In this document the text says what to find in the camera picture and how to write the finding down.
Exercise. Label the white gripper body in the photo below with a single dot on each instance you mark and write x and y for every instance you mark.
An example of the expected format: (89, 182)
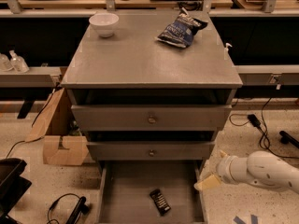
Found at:
(223, 170)

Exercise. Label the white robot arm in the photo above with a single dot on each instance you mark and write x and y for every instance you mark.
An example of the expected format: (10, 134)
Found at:
(259, 169)

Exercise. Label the grey middle drawer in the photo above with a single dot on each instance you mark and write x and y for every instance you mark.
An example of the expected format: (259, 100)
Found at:
(150, 150)

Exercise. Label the grey drawer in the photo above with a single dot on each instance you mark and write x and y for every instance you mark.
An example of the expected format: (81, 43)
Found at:
(150, 150)
(126, 186)
(92, 118)

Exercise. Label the grey top drawer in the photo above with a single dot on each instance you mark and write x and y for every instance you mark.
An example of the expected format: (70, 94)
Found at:
(92, 118)

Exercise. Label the grey bottom drawer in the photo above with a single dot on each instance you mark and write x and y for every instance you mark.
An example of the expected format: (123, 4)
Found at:
(126, 186)

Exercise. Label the grey drawer cabinet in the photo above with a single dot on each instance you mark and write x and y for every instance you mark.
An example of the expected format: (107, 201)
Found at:
(133, 68)

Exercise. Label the black caster leg right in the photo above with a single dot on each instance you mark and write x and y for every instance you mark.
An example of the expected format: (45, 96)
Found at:
(286, 138)

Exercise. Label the small white pump bottle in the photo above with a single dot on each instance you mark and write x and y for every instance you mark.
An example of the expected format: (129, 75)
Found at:
(226, 50)

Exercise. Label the blue chip bag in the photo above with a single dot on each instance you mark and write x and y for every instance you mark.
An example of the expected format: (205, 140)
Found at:
(180, 33)

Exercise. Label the black chair base leg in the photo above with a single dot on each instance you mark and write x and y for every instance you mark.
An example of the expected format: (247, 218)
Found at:
(80, 208)

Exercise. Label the brown cardboard box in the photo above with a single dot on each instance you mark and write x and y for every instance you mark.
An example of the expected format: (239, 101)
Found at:
(53, 126)

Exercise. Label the white ceramic bowl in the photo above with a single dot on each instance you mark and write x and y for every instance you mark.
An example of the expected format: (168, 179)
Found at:
(104, 24)

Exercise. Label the clear sanitizer bottle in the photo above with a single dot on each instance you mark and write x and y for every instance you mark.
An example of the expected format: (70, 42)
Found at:
(18, 63)
(5, 64)

